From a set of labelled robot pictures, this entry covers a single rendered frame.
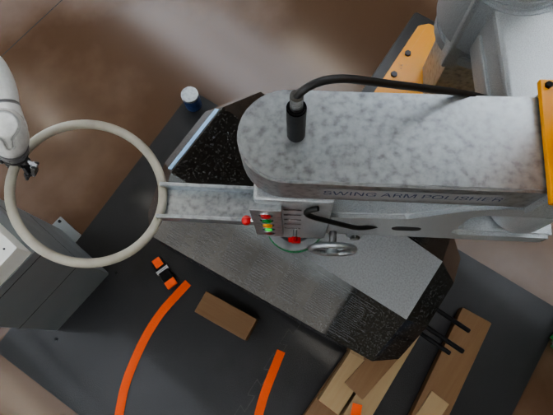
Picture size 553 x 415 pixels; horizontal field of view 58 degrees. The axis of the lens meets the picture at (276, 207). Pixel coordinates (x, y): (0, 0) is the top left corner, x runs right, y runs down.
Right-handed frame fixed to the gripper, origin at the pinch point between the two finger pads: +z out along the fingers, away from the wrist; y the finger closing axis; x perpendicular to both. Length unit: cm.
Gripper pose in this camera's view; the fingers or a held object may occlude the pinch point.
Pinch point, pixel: (20, 170)
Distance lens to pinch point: 184.4
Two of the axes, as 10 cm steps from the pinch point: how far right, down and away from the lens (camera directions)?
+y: 8.9, 3.8, 2.5
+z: -3.5, 2.3, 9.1
